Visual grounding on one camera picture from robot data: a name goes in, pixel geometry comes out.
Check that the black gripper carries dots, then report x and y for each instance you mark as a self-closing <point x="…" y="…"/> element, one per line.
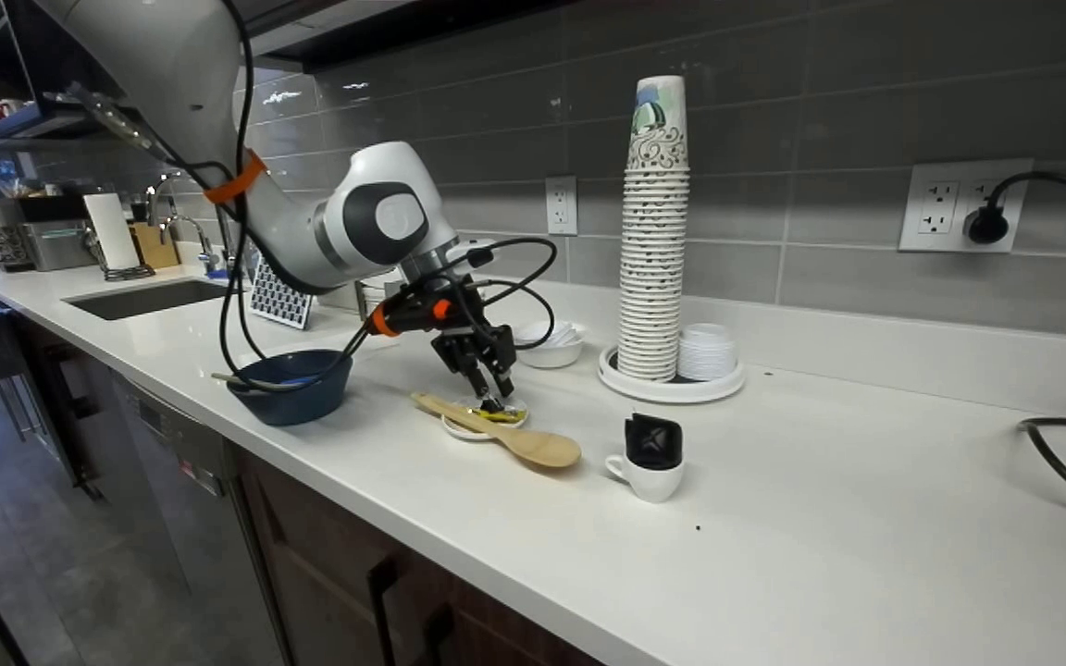
<point x="460" y="334"/>

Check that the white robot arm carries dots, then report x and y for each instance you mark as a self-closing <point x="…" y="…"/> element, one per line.
<point x="183" y="62"/>

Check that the dark blue bowl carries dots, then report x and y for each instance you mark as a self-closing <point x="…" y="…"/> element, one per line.
<point x="299" y="384"/>

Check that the white cup with black object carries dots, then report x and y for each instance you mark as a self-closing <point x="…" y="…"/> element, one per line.
<point x="655" y="457"/>

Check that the small white dish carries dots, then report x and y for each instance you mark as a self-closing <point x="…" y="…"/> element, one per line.
<point x="553" y="349"/>

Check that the wooden spoon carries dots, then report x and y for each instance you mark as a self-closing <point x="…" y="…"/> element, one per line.
<point x="528" y="446"/>

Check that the tall stack of paper cups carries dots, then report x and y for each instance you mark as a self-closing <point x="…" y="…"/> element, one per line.
<point x="655" y="228"/>

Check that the patterned white container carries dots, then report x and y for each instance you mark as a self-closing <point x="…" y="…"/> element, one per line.
<point x="277" y="302"/>

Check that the kitchen sink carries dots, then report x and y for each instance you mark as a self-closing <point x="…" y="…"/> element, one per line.
<point x="148" y="302"/>

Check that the silver coffee machine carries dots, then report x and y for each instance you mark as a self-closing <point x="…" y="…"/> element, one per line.
<point x="43" y="234"/>

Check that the white light switch plate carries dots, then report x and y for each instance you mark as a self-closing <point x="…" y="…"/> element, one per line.
<point x="561" y="203"/>

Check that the white wall power outlet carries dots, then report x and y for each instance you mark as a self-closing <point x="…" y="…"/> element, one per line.
<point x="946" y="192"/>

